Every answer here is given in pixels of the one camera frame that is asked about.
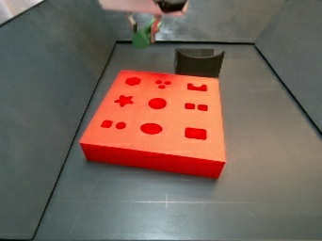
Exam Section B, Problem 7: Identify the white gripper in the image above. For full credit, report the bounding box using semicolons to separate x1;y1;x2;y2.
98;0;189;43

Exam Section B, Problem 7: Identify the green three prong object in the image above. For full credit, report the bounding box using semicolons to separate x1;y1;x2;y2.
133;20;154;49

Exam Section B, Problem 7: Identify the black curved fixture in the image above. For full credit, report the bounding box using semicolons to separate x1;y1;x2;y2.
175;48;226;78

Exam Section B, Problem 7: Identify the red shape sorting block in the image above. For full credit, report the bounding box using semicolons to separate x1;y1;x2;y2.
79;70;226;178

